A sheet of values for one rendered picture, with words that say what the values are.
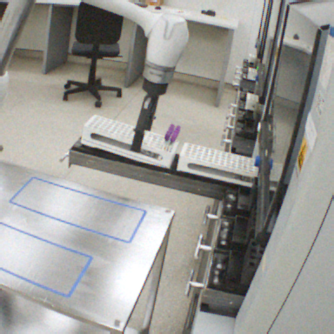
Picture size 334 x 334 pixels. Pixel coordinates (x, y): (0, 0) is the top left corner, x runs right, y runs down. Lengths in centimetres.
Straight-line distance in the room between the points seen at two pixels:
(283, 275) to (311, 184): 18
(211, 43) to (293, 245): 421
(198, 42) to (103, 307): 419
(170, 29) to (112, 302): 74
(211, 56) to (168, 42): 365
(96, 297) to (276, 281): 36
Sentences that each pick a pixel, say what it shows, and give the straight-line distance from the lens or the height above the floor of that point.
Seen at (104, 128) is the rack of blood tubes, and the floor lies 89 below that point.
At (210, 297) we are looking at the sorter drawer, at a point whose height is 78.
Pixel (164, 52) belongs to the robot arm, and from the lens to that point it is 119.
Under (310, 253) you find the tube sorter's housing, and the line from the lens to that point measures 71.
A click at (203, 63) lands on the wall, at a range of 486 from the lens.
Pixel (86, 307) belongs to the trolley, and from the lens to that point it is 83.
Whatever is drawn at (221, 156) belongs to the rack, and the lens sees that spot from 135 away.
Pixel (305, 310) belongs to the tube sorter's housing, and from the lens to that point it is 81.
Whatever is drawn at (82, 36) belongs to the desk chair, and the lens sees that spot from 374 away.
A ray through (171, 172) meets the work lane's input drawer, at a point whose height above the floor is 81.
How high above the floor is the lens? 145
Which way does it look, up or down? 29 degrees down
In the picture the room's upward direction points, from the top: 10 degrees clockwise
